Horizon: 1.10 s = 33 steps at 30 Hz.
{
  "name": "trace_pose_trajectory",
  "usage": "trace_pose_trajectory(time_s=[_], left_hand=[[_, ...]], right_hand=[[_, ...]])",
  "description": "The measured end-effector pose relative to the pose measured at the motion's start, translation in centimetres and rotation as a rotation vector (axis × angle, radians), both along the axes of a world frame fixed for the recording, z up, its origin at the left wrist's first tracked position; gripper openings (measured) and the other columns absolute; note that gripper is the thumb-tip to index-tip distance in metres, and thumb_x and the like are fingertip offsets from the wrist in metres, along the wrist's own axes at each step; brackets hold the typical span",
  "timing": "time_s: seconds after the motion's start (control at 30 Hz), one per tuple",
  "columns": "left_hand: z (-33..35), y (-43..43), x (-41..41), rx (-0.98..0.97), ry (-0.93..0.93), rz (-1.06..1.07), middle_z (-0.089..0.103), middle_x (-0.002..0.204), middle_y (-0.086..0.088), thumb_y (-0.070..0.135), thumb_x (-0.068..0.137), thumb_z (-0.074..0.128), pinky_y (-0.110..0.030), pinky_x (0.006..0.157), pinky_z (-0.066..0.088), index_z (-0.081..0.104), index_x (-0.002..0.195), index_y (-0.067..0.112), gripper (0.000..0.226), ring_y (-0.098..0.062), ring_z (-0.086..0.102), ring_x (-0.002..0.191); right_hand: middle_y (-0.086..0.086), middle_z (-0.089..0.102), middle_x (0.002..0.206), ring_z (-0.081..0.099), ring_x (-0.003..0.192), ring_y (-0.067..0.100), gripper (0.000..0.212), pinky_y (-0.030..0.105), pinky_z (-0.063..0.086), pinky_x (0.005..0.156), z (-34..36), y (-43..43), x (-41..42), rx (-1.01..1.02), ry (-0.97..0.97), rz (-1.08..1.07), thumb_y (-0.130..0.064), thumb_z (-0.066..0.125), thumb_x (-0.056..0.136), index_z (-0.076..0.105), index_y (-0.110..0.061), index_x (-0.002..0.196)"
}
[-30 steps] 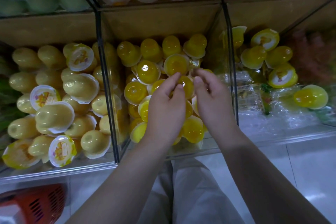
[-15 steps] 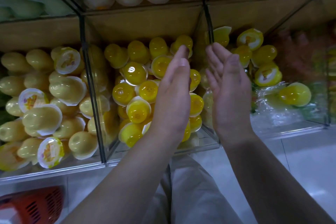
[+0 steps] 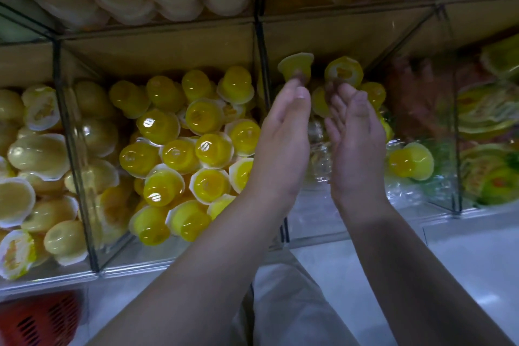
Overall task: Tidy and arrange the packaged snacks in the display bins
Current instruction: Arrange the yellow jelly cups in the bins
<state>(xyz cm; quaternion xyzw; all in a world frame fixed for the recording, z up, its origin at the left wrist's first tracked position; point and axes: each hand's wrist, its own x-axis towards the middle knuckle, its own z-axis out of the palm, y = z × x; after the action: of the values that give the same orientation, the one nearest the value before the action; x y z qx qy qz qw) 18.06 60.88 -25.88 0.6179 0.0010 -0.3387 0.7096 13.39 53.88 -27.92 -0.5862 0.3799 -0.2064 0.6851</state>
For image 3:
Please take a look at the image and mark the person's right hand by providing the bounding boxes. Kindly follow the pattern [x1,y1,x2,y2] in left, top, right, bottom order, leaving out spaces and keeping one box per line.
[324,82,390,217]

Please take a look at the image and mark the person's left hand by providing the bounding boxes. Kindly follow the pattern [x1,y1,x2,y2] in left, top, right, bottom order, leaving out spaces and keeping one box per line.
[243,78,313,215]

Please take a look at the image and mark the pile of pastel jelly cups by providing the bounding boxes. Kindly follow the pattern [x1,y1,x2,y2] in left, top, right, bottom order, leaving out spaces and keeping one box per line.
[276,51,436,182]

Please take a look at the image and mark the pile of yellow jelly cups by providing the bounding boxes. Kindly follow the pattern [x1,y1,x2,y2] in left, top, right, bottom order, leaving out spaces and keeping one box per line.
[108,66,264,247]

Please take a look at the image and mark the pile of pale yellow jelly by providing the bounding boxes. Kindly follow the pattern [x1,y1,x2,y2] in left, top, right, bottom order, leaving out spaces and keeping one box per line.
[0,82,135,282]

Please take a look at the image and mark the person's left forearm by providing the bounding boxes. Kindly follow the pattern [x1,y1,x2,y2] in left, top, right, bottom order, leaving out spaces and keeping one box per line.
[89,188,301,346]

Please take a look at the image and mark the person's right forearm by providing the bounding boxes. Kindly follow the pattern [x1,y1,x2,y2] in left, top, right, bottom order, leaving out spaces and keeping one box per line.
[336,196,512,346]

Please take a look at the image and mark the light grey shorts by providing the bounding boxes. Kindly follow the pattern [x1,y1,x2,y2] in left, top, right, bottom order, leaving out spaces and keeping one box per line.
[231,248,358,346]

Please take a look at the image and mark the dark red object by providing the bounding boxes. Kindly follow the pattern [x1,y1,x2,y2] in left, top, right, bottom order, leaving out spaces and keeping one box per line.
[0,289,86,346]

